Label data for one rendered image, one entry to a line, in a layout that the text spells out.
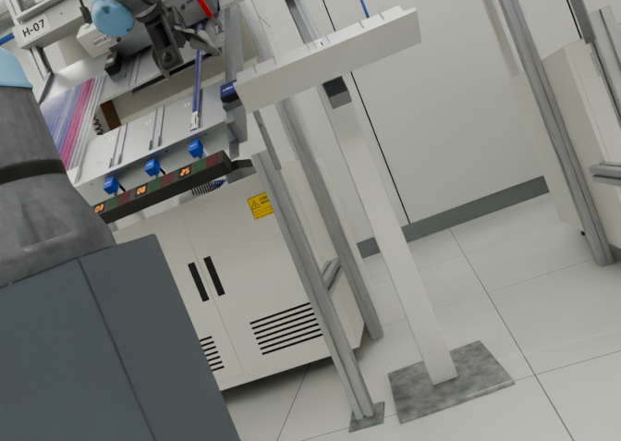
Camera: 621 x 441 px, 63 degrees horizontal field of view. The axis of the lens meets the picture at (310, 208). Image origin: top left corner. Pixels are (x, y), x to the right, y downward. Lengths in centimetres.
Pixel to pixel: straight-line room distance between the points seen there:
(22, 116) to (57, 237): 12
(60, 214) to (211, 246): 101
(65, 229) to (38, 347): 10
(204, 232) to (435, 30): 201
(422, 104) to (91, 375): 272
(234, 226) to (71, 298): 103
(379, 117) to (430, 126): 29
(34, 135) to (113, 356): 22
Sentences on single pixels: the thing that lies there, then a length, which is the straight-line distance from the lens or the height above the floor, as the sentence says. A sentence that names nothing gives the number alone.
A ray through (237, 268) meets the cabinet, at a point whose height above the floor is 39.
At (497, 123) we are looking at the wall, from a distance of 306.
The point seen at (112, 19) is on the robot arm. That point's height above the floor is 96.
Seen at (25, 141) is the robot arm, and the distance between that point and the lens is 53.
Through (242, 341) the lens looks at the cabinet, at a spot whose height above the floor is 18.
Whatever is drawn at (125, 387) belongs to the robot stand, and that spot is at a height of 44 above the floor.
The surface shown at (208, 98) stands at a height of 81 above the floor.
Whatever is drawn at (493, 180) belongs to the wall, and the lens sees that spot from 306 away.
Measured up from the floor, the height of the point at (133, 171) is 71.
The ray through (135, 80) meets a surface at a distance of 153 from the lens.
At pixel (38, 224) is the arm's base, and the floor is 59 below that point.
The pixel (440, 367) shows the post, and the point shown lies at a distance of 123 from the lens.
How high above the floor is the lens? 54
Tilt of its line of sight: 3 degrees down
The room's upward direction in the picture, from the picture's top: 22 degrees counter-clockwise
